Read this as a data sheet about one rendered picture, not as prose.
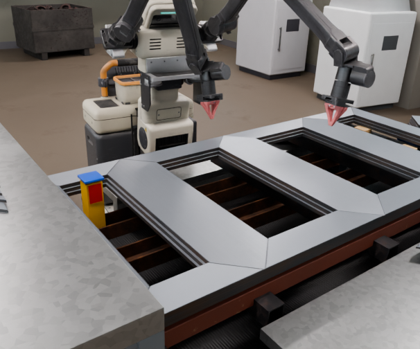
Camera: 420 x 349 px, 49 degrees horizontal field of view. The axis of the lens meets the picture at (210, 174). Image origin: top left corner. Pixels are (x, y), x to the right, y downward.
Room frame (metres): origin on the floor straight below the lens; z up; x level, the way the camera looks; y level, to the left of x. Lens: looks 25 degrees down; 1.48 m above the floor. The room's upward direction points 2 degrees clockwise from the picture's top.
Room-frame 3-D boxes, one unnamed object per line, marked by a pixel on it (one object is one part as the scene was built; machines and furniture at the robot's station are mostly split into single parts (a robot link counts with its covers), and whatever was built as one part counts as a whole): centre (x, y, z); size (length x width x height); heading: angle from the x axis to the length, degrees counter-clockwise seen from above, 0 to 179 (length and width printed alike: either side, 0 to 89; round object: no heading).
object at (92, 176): (1.22, 0.35, 0.88); 0.06 x 0.06 x 0.02; 36
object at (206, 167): (1.94, -0.13, 0.67); 1.30 x 0.20 x 0.03; 126
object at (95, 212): (1.22, 0.35, 0.78); 0.05 x 0.05 x 0.19; 36
